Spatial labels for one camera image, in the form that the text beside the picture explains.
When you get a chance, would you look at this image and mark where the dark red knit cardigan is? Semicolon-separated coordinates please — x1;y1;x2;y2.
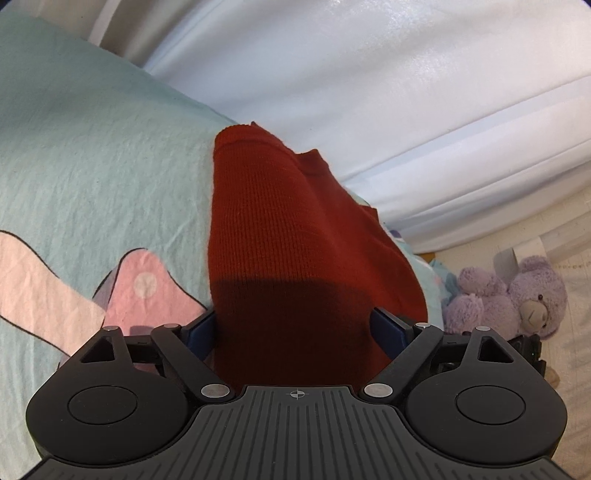
207;124;428;389

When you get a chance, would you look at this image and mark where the purple teddy bear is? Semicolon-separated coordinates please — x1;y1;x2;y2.
443;256;568;340

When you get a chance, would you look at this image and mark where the light teal mushroom bedsheet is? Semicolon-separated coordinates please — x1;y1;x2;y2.
1;12;442;479

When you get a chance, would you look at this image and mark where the white sheer curtain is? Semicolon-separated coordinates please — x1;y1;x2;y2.
1;1;590;252

